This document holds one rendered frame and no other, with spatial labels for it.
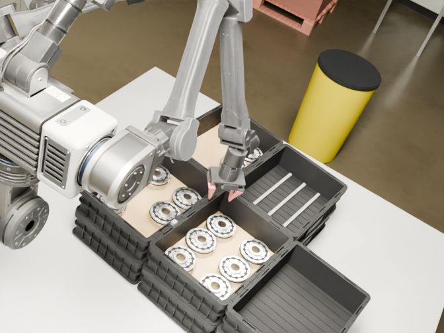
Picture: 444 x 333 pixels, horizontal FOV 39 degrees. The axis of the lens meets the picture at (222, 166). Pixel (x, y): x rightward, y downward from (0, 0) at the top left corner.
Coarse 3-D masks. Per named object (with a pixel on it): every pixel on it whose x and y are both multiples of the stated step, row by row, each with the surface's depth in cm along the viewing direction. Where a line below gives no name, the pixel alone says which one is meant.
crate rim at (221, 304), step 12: (228, 192) 210; (204, 204) 202; (264, 216) 206; (168, 228) 190; (276, 228) 204; (156, 240) 185; (288, 240) 201; (156, 252) 183; (276, 252) 195; (168, 264) 182; (264, 264) 190; (180, 276) 180; (192, 276) 179; (252, 276) 185; (204, 288) 177; (240, 288) 183; (216, 300) 175; (228, 300) 176
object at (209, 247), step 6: (198, 228) 203; (192, 234) 201; (210, 234) 203; (186, 240) 198; (192, 240) 198; (210, 240) 201; (216, 240) 201; (192, 246) 197; (198, 246) 197; (204, 246) 198; (210, 246) 199; (204, 252) 197
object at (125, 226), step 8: (200, 168) 215; (88, 192) 192; (216, 192) 208; (88, 200) 193; (96, 200) 190; (200, 200) 203; (104, 208) 189; (192, 208) 199; (112, 216) 188; (120, 216) 188; (120, 224) 188; (128, 224) 187; (168, 224) 192; (128, 232) 187; (136, 232) 186; (160, 232) 188; (144, 240) 184
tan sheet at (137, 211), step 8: (168, 184) 219; (176, 184) 220; (144, 192) 213; (152, 192) 214; (160, 192) 215; (168, 192) 216; (136, 200) 209; (144, 200) 210; (152, 200) 211; (160, 200) 212; (168, 200) 213; (128, 208) 205; (136, 208) 206; (144, 208) 207; (128, 216) 203; (136, 216) 204; (144, 216) 205; (136, 224) 201; (144, 224) 202; (144, 232) 200; (152, 232) 201
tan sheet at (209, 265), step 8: (240, 232) 212; (232, 240) 208; (240, 240) 209; (216, 248) 203; (224, 248) 204; (232, 248) 205; (216, 256) 201; (224, 256) 202; (200, 264) 196; (208, 264) 197; (216, 264) 198; (200, 272) 194; (208, 272) 195; (216, 272) 196; (232, 288) 193
